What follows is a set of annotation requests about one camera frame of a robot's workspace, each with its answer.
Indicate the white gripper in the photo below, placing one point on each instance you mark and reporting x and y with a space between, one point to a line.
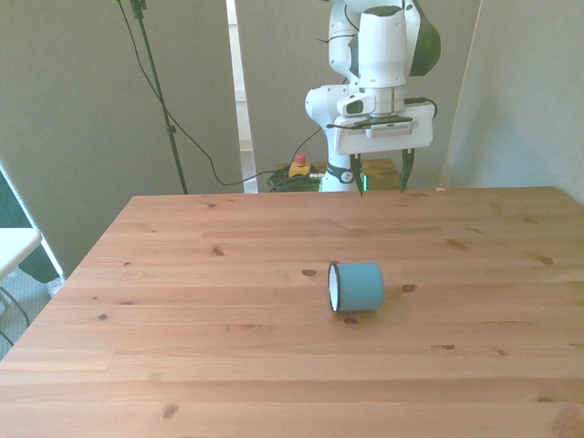
388 143

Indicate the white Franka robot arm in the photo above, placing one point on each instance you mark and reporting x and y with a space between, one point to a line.
383 45

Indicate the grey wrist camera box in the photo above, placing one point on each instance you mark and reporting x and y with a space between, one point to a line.
390 129

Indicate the white slanted frame bar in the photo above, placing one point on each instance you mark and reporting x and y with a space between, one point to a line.
50 255

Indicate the red emergency stop button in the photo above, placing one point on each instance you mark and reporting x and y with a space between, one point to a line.
299 168

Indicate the black camera stand pole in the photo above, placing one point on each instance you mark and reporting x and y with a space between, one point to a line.
157 91

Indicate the blue enamel mug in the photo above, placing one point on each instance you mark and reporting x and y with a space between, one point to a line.
362 287

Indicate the white side table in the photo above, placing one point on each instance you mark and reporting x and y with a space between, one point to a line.
13 246

